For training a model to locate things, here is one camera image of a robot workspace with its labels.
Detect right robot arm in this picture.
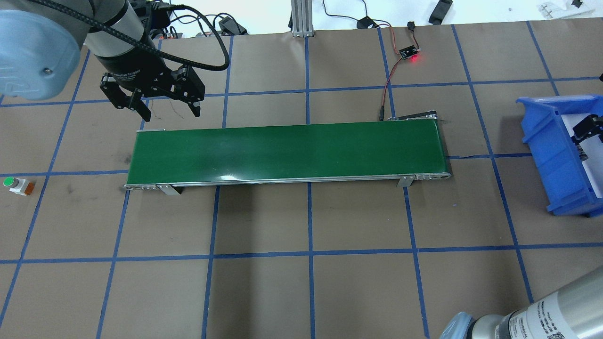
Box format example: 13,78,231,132
441,112,603,339

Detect small red-lit circuit board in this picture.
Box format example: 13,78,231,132
399,45,420,60

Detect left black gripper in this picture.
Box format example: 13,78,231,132
97,48,205,122

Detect black cylindrical capacitor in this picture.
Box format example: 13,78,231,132
576,144,589,162

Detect blue plastic bin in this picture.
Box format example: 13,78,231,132
517,94,603,217

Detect red black power cable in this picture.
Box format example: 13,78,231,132
379,21,421,122

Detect green push button switch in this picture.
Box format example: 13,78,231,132
2,176,35,196

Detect green conveyor belt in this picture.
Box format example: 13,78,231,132
124,117,451,195

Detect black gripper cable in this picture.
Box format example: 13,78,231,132
28,0,230,72

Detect aluminium frame post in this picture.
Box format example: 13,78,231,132
290,0,315,37

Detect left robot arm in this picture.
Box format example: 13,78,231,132
1,0,205,121

